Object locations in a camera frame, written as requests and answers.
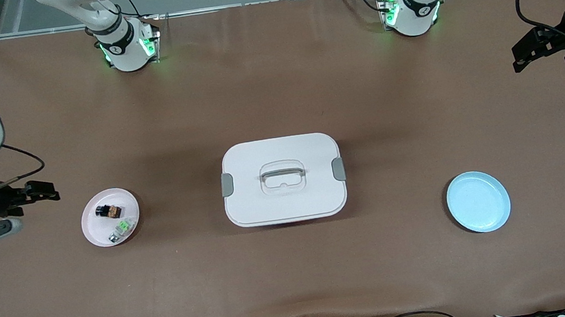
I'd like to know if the orange and black push-button switch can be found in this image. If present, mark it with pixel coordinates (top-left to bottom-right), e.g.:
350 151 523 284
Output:
94 201 124 222

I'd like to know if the pink round plate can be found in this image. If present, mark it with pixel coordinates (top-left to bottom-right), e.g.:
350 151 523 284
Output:
77 185 144 250

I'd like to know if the light blue round plate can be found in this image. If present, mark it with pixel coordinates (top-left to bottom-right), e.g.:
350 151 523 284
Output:
443 167 514 237

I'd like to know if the white lidded storage box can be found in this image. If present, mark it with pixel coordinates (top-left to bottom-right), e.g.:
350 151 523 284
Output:
216 129 352 231

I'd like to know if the brown table mat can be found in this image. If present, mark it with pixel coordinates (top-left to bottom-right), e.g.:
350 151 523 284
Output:
0 0 565 317

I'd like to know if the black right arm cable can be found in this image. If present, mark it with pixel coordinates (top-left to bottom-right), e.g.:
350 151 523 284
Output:
0 141 47 186

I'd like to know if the green push-button switch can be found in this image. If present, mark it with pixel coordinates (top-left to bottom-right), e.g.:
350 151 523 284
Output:
106 217 138 244

